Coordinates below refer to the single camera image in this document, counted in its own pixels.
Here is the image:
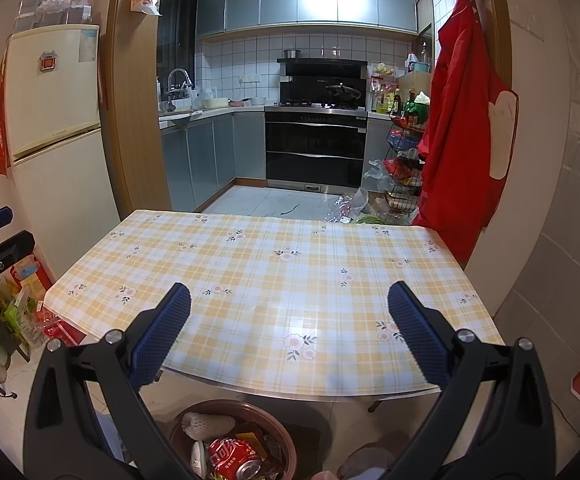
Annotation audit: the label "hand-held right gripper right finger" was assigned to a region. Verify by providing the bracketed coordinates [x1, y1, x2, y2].
[387, 281, 556, 480]

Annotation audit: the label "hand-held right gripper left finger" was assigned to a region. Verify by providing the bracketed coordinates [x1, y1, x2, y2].
[24, 282, 193, 480]

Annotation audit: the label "white foam net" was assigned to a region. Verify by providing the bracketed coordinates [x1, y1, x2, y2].
[180, 411, 236, 443]

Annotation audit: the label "red drink can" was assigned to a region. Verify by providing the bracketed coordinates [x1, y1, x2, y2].
[206, 437, 263, 480]

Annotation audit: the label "pile of colourful snack bags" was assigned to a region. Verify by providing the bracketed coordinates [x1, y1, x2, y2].
[0, 255, 71, 351]

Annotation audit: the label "yellow checkered tablecloth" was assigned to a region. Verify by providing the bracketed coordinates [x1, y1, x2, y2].
[42, 210, 506, 403]

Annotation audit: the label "cream refrigerator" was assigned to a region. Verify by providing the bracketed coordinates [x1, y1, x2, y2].
[4, 24, 121, 281]

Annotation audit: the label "slipper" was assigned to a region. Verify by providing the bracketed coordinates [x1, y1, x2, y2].
[337, 447, 396, 480]

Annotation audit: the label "clear plastic bags heap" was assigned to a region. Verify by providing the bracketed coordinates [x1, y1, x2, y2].
[325, 190, 386, 226]

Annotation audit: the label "grey lower kitchen cabinets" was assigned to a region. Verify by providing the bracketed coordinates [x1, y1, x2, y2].
[160, 112, 267, 213]

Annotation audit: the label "grey kitchen cabinets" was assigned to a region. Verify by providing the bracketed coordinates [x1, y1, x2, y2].
[195, 0, 418, 38]
[160, 112, 267, 213]

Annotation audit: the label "white fridge label sticker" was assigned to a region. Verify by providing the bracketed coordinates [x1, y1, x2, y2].
[79, 27, 100, 63]

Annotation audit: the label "red apron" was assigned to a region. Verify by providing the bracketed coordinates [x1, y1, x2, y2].
[412, 0, 519, 263]

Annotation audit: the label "black built-in oven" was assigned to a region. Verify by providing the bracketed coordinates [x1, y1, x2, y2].
[265, 107, 368, 191]

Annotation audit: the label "pile of clear plastic containers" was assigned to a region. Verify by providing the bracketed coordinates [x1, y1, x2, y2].
[12, 0, 93, 36]

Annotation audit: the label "chrome kitchen faucet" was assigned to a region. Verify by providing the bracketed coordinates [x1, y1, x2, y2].
[167, 67, 192, 111]

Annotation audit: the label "row of condiment bottles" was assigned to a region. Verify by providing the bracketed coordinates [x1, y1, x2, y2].
[370, 80, 403, 113]

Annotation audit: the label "wooden box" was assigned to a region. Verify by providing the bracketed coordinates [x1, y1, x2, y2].
[399, 71, 432, 111]

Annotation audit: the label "black wok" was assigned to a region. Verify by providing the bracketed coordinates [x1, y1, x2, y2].
[326, 83, 363, 101]

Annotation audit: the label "dark kitchen window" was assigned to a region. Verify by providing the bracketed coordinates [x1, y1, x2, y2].
[157, 0, 198, 96]

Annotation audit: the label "black range hood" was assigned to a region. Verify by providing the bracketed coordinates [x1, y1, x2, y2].
[276, 58, 368, 107]

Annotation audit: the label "grey upper kitchen cabinets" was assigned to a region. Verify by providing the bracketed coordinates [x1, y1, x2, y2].
[195, 0, 418, 38]

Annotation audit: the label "wooden door frame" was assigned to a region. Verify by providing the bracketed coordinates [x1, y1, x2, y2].
[102, 0, 516, 271]

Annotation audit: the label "black wire storage rack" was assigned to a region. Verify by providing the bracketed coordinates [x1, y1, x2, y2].
[382, 105, 426, 223]

